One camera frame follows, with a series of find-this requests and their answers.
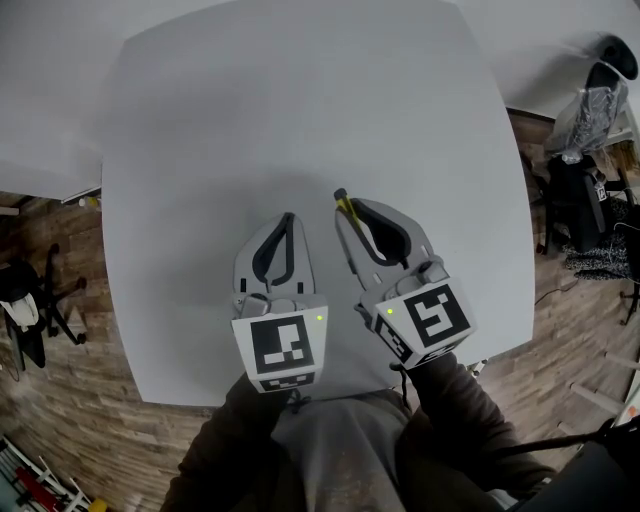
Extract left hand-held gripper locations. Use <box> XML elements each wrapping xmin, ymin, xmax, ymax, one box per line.
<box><xmin>230</xmin><ymin>211</ymin><xmax>330</xmax><ymax>395</ymax></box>

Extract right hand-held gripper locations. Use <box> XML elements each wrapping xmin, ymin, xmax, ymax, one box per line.
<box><xmin>333</xmin><ymin>197</ymin><xmax>477</xmax><ymax>372</ymax></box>

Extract person's left forearm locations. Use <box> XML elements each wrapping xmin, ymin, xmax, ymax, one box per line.
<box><xmin>158</xmin><ymin>372</ymin><xmax>302</xmax><ymax>512</ymax></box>

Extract person's right forearm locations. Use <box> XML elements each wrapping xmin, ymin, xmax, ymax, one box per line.
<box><xmin>398</xmin><ymin>351</ymin><xmax>557</xmax><ymax>502</ymax></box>

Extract person's grey top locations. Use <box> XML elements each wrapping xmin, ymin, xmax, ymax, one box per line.
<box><xmin>269</xmin><ymin>388</ymin><xmax>417</xmax><ymax>512</ymax></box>

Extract black office chair plastic-wrapped back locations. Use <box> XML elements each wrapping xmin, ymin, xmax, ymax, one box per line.
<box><xmin>538</xmin><ymin>31</ymin><xmax>640</xmax><ymax>257</ymax></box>

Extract black office chair with cloth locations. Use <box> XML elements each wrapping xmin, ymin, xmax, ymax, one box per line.
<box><xmin>0</xmin><ymin>242</ymin><xmax>89</xmax><ymax>372</ymax></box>

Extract white cloth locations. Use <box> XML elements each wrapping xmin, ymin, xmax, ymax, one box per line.
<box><xmin>0</xmin><ymin>291</ymin><xmax>40</xmax><ymax>332</ymax></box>

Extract white metal bar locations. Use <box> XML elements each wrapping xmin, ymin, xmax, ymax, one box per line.
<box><xmin>568</xmin><ymin>381</ymin><xmax>627</xmax><ymax>417</ymax></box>

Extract white rack with red items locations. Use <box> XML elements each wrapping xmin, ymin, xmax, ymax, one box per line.
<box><xmin>0</xmin><ymin>433</ymin><xmax>107</xmax><ymax>512</ymax></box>

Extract black wrist cord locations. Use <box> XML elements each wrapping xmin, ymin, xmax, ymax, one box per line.
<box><xmin>388</xmin><ymin>361</ymin><xmax>415</xmax><ymax>412</ymax></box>

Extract black strap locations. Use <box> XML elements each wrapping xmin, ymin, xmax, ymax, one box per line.
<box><xmin>491</xmin><ymin>416</ymin><xmax>640</xmax><ymax>457</ymax></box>

